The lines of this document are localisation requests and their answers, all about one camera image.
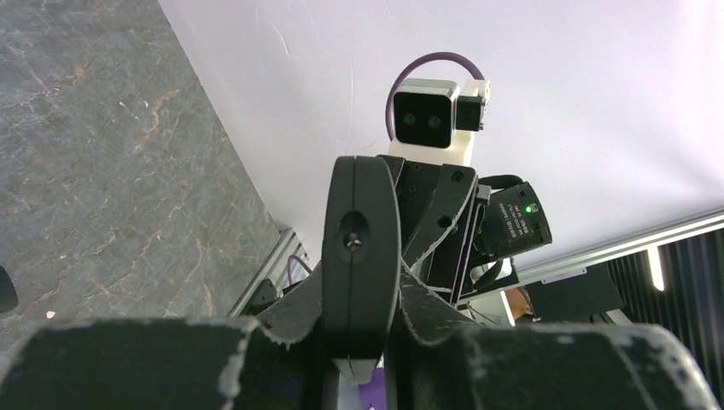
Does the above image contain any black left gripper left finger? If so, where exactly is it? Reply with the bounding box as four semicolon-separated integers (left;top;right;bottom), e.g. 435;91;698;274
1;270;324;409

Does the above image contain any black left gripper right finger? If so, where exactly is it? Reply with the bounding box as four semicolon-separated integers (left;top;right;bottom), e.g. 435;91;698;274
390;265;719;409

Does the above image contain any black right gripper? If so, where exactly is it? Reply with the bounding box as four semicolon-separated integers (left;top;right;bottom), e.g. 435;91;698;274
380;155;481;302

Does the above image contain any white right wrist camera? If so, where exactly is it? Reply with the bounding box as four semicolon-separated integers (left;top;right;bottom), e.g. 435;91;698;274
387;78;491;167

